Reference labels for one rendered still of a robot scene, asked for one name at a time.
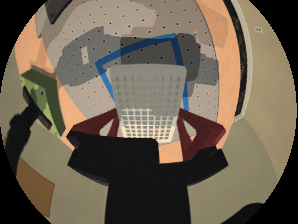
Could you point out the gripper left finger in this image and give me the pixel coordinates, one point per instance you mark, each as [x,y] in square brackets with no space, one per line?
[95,124]

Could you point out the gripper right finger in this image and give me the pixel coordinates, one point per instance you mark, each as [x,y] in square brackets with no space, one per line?
[208,133]

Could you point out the blue tape outline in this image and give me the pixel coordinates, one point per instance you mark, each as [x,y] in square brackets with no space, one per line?
[141,44]

